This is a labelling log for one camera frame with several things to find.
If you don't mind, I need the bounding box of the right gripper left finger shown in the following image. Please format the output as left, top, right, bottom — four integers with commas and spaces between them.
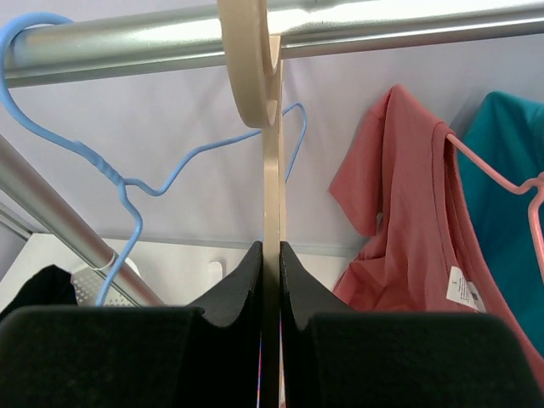
1, 242, 263, 407

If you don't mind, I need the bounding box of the pink wire hanger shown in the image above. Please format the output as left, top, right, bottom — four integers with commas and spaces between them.
446, 133, 543, 277

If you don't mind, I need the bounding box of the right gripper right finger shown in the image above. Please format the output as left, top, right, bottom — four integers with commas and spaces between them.
280, 243, 543, 407

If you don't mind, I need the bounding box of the teal t shirt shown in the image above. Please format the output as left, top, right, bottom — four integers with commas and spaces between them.
458, 91, 543, 352

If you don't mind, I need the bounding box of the pink t shirt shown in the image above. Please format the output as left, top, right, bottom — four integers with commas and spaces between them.
329, 85, 543, 380

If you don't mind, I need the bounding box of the beige wooden hanger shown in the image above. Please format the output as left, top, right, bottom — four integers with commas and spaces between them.
218, 1, 286, 407

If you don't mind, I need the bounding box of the metal clothes rack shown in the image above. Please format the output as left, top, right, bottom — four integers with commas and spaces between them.
7, 1, 543, 304

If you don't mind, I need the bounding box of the white plastic basket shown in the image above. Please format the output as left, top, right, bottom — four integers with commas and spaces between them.
70, 258, 141, 308

